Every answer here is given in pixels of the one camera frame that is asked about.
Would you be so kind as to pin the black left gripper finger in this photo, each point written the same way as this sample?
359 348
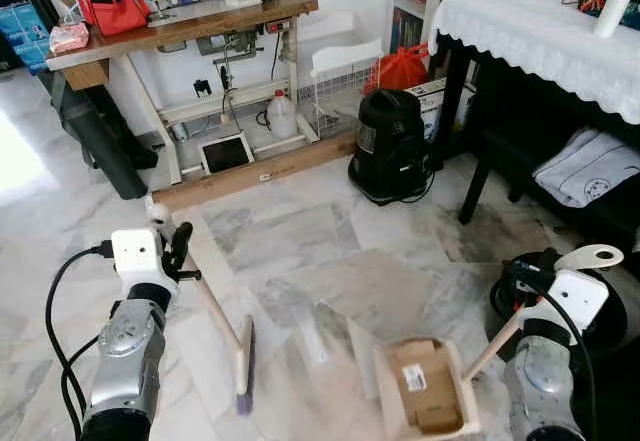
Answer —
183 241
167 243

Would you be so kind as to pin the brown cardboard piece with label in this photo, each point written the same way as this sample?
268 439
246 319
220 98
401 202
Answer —
428 386

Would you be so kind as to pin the long wooden plank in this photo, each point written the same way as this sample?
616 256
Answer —
260 173

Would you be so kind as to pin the wooden sewing table white frame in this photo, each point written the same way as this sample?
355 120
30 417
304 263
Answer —
200 16

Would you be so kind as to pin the white bookshelf with books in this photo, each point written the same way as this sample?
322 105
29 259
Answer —
415 1

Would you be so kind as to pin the clear plastic jug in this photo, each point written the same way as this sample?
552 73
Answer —
281 119

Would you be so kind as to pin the black round bin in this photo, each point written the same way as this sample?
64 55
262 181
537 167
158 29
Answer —
610 306

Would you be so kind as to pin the white framed tablet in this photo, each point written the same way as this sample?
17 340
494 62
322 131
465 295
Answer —
226 153

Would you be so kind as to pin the pink tissue packet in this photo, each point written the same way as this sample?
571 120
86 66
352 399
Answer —
70 37

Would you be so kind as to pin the black canister vacuum cleaner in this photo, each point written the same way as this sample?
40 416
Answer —
390 146

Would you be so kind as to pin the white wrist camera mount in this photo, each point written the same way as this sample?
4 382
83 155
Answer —
580 299
136 253

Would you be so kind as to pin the black upright piano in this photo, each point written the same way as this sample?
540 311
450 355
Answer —
510 106

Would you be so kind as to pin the black piano bench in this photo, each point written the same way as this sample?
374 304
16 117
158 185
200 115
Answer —
500 156

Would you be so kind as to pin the red plastic bag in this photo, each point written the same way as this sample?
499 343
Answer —
398 69

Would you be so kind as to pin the white printed carton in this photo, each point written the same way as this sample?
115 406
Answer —
440 101

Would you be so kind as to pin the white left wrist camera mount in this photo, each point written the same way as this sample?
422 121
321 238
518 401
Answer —
136 253

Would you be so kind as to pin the red open bag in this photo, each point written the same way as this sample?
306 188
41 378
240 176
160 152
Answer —
112 11

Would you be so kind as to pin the blue storage box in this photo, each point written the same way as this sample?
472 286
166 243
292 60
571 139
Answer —
22 36

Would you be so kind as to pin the long black bag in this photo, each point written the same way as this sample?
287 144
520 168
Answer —
100 141

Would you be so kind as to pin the folded grey garment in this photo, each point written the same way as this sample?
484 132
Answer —
590 166

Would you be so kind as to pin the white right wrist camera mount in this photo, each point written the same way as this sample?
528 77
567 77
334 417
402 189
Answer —
580 299

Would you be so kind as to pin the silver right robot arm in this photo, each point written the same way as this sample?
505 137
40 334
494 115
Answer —
545 381

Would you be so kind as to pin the white lace cloth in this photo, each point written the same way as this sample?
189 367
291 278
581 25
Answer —
540 41

